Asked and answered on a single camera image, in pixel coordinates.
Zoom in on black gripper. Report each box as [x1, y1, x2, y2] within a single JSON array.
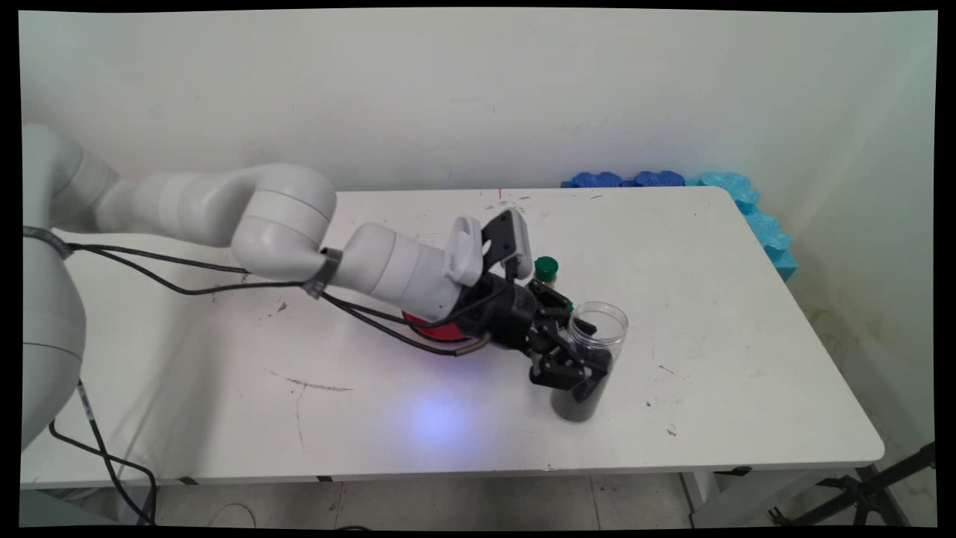
[[456, 275, 612, 391]]

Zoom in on clear plastic jar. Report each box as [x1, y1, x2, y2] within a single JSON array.
[[550, 301, 630, 424]]

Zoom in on black grains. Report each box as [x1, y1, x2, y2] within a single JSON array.
[[553, 362, 612, 424]]

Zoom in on red bowl with black rim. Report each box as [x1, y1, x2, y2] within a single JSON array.
[[402, 310, 473, 346]]

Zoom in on white table leg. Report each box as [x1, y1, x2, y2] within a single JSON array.
[[678, 465, 890, 528]]

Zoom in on light blue foam mat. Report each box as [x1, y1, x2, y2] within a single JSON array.
[[686, 171, 798, 283]]

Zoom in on black tripod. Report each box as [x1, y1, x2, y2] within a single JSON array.
[[769, 441, 937, 528]]

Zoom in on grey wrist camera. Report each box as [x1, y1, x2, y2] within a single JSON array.
[[482, 208, 535, 281]]

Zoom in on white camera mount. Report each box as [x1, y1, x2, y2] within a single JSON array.
[[446, 215, 485, 287]]

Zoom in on grey cable strap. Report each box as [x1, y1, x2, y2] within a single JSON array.
[[22, 226, 74, 260], [305, 248, 343, 300]]

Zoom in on black camera cable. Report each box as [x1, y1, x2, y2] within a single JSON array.
[[67, 243, 524, 330]]

